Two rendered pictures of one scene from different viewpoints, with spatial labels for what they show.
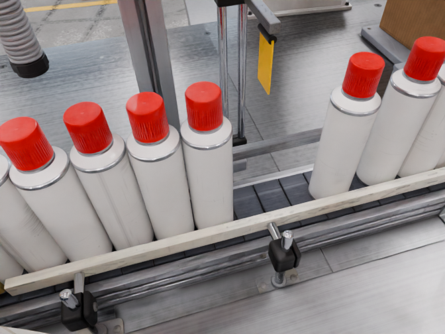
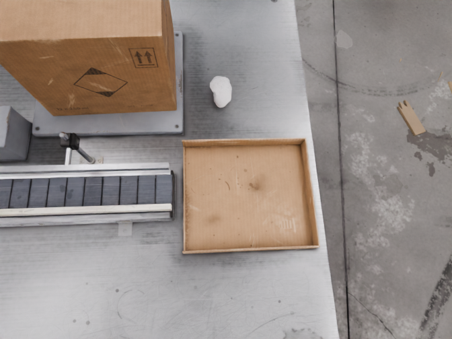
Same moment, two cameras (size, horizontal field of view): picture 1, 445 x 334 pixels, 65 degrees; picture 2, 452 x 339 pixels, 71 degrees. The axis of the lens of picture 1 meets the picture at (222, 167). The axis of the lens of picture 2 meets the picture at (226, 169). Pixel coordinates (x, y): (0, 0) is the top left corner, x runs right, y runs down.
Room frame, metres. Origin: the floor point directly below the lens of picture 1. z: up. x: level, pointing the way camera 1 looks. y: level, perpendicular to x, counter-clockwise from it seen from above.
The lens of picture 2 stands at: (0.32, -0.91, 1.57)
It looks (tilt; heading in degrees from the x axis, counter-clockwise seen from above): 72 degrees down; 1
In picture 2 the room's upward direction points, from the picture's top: 10 degrees clockwise
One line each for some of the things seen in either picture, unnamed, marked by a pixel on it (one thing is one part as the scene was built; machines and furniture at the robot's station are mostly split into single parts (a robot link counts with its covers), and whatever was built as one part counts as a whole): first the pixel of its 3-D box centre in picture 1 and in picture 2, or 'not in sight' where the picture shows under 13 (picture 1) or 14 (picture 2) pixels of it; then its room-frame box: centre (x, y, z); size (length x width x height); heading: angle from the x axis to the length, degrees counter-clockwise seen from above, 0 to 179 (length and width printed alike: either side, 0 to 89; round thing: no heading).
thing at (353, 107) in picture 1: (343, 138); not in sight; (0.30, -0.14, 0.98); 0.05 x 0.05 x 0.20
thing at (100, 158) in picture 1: (113, 188); not in sight; (0.24, 0.12, 0.98); 0.05 x 0.05 x 0.20
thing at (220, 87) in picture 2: not in sight; (220, 91); (0.76, -0.84, 0.85); 0.08 x 0.07 x 0.04; 167
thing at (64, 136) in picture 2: not in sight; (77, 158); (0.49, -0.59, 0.91); 0.07 x 0.03 x 0.16; 14
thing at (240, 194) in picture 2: not in sight; (247, 193); (0.50, -0.96, 0.85); 0.30 x 0.26 x 0.04; 104
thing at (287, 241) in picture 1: (283, 260); not in sight; (0.19, -0.07, 0.89); 0.03 x 0.03 x 0.12; 14
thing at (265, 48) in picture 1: (265, 59); not in sight; (0.29, -0.04, 1.09); 0.03 x 0.01 x 0.06; 14
